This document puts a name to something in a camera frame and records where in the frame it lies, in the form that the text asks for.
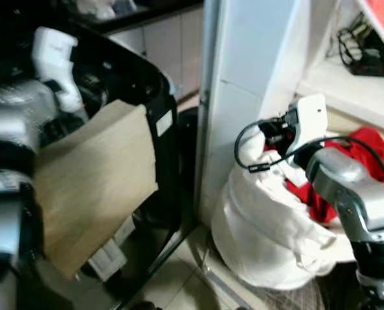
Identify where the small white washer label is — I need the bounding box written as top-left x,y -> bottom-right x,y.
155,110 -> 174,138

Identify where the white cabinet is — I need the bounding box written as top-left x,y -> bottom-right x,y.
107,5 -> 204,101

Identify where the red garment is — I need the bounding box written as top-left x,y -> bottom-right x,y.
264,126 -> 384,224

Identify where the white laundry cloth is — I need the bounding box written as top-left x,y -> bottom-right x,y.
210,129 -> 356,289

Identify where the pink towel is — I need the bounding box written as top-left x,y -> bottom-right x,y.
356,0 -> 384,51

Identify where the large white washer sticker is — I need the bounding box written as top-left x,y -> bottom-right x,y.
85,216 -> 138,282

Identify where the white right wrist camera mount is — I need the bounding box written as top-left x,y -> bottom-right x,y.
285,93 -> 328,157

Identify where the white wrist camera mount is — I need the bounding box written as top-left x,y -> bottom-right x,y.
285,93 -> 328,157
32,26 -> 84,113

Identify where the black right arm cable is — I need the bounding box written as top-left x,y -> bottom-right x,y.
234,119 -> 384,196

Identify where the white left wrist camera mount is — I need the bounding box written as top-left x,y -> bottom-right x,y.
32,26 -> 84,113

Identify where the black wire rack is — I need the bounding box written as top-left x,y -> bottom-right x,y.
336,12 -> 384,79

